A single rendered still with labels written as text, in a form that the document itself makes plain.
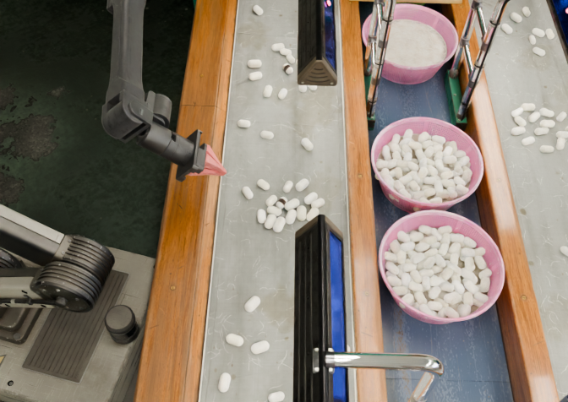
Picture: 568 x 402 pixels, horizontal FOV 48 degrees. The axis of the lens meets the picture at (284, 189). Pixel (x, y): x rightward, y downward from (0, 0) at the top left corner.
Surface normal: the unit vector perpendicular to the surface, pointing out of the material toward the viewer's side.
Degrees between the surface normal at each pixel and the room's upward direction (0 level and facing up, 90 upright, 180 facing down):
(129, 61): 46
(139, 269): 0
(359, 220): 0
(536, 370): 0
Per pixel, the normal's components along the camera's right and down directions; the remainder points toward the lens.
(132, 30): 0.72, -0.43
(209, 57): 0.02, -0.58
